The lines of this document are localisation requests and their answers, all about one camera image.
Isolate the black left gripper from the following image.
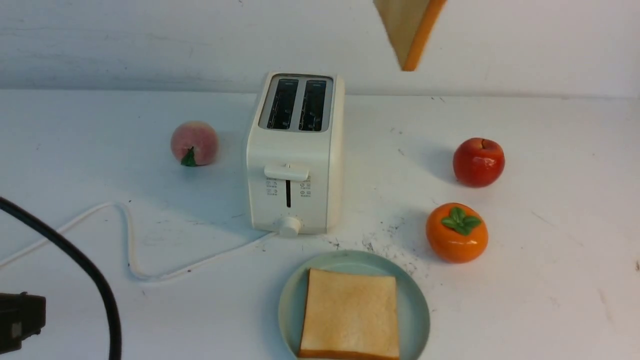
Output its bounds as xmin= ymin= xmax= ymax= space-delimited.
xmin=0 ymin=292 xmax=47 ymax=354

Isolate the red apple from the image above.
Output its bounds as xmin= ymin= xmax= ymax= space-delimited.
xmin=452 ymin=137 xmax=506 ymax=188

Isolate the toast slice slot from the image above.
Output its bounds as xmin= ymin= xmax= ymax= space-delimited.
xmin=373 ymin=0 xmax=447 ymax=72
xmin=298 ymin=268 xmax=400 ymax=360

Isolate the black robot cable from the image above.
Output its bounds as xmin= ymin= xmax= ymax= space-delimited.
xmin=0 ymin=197 xmax=123 ymax=360

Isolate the white two-slot toaster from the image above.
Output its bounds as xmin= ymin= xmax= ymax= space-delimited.
xmin=241 ymin=71 xmax=346 ymax=238

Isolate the light blue round plate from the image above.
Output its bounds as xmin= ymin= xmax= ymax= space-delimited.
xmin=278 ymin=250 xmax=431 ymax=360

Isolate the pink peach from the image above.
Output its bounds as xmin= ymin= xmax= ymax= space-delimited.
xmin=170 ymin=121 xmax=220 ymax=167

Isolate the orange persimmon with green leaf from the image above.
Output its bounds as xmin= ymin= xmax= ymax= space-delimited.
xmin=425 ymin=202 xmax=489 ymax=264

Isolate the white toaster power cord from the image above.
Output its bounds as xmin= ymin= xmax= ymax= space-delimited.
xmin=0 ymin=201 xmax=277 ymax=282

